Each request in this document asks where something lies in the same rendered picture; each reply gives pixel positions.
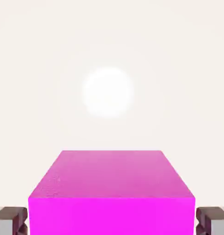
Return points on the small magenta cube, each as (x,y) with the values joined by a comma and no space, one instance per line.
(111,183)

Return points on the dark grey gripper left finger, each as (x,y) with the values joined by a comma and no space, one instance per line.
(10,213)

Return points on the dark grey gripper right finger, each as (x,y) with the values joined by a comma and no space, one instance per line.
(213,213)

